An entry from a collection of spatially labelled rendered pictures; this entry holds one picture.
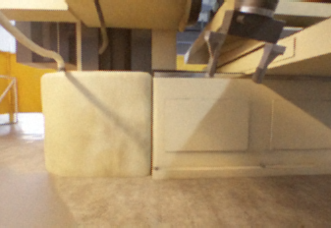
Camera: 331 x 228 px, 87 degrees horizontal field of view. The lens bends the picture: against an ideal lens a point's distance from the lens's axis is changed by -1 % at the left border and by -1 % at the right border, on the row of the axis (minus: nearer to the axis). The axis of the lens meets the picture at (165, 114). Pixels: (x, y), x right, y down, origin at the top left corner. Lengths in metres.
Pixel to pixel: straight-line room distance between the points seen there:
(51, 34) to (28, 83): 2.24
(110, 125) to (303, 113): 1.15
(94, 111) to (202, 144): 0.64
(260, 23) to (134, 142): 0.82
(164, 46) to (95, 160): 1.10
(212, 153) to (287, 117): 0.50
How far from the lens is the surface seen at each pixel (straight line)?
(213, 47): 0.47
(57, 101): 1.17
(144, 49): 1.68
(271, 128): 1.25
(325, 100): 1.46
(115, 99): 1.03
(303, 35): 0.85
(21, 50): 2.03
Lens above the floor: 0.45
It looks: 5 degrees down
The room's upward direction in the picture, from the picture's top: 1 degrees clockwise
